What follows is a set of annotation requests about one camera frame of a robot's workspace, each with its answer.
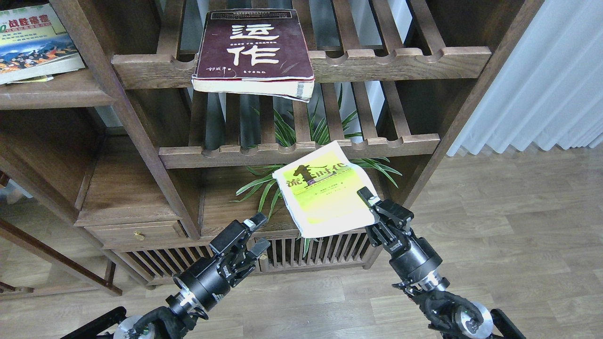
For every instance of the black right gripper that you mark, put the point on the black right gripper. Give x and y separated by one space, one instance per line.
412 258

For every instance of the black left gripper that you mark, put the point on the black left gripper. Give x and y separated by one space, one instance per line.
208 280

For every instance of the yellow cover book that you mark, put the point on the yellow cover book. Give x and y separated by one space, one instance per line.
321 192

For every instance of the maroon book white characters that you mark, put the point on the maroon book white characters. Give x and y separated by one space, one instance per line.
257 51

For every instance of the colourful small paperback book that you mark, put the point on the colourful small paperback book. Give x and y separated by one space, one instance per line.
34 43

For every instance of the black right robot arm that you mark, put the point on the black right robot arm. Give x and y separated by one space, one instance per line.
458 318

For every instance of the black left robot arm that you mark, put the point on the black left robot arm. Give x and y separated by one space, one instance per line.
160 323

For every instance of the brass drawer knob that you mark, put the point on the brass drawer knob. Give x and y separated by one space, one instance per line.
138 236

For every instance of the dark wooden bookshelf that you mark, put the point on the dark wooden bookshelf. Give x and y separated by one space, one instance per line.
120 146

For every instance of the white curtain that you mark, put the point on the white curtain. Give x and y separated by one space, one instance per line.
550 90

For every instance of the wooden side table frame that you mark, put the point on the wooden side table frame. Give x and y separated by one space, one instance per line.
42 255

